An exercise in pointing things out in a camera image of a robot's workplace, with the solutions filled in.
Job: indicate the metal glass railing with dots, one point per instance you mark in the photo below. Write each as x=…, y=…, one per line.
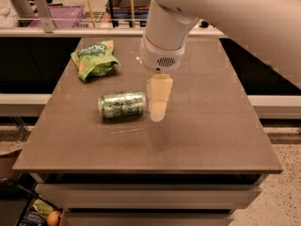
x=47, y=26

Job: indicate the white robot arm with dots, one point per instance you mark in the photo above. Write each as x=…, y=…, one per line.
x=269, y=29

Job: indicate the green soda can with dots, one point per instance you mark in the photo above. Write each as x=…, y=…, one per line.
x=122, y=104

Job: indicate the box of snack packages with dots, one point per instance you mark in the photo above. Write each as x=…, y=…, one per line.
x=37, y=214

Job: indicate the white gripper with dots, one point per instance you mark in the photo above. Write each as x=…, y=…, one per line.
x=160, y=59

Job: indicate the grey table drawer unit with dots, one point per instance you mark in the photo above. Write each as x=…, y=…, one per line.
x=148, y=205

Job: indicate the purple plastic crate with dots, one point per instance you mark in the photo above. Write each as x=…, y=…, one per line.
x=66, y=16

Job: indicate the green snack bag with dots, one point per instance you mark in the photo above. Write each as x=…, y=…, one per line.
x=94, y=60

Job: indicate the orange fruit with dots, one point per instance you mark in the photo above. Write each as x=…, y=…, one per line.
x=53, y=219

